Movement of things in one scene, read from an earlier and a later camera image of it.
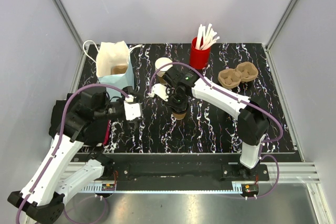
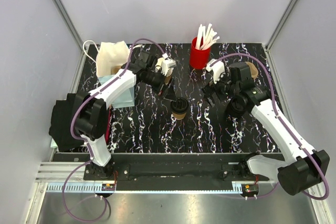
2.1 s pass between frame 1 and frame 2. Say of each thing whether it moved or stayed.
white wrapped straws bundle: stayed
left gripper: moved
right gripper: moved
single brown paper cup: stayed
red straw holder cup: stayed
